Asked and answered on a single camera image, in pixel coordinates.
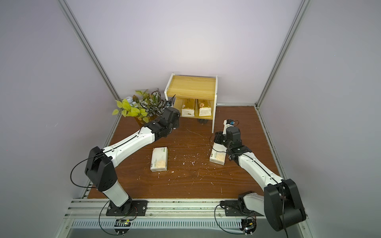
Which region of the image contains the potted artificial plant amber vase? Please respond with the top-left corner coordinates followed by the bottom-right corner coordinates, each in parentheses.
top-left (112, 89), bottom-right (169, 125)

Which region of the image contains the left small circuit board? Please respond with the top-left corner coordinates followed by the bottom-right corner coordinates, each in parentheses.
top-left (114, 219), bottom-right (132, 236)

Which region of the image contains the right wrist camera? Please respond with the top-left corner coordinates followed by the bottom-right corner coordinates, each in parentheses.
top-left (223, 119), bottom-right (235, 135)

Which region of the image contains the white frame wooden shelf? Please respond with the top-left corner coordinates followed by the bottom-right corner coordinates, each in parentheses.
top-left (164, 73), bottom-right (218, 133)

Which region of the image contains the white green tissue pack left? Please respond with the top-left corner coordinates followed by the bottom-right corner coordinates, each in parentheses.
top-left (150, 147), bottom-right (168, 172)

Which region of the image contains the aluminium front rail frame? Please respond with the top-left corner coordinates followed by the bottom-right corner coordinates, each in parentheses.
top-left (55, 198), bottom-right (314, 238)

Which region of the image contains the gold tissue pack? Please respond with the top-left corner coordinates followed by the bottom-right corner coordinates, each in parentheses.
top-left (181, 98), bottom-right (195, 117)
top-left (197, 99), bottom-right (212, 117)

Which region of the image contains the right small circuit board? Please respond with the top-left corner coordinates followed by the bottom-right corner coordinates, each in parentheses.
top-left (241, 216), bottom-right (257, 236)

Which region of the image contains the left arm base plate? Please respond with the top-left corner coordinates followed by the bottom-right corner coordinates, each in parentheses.
top-left (106, 199), bottom-right (148, 217)

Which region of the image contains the small circuit board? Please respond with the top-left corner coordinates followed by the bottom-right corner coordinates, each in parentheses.
top-left (114, 219), bottom-right (132, 236)
top-left (241, 216), bottom-right (257, 236)

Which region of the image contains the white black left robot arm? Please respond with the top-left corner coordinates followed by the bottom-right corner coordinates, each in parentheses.
top-left (85, 107), bottom-right (181, 209)

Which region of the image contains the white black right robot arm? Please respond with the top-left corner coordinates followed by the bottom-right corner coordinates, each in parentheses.
top-left (214, 127), bottom-right (307, 231)

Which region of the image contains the white green tissue pack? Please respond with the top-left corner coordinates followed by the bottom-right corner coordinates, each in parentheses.
top-left (209, 142), bottom-right (227, 165)
top-left (150, 147), bottom-right (168, 172)

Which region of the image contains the white green tissue pack right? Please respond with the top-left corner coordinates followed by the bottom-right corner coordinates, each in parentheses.
top-left (209, 142), bottom-right (227, 165)

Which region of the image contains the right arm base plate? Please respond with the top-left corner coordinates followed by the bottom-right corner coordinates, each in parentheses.
top-left (219, 200), bottom-right (263, 217)

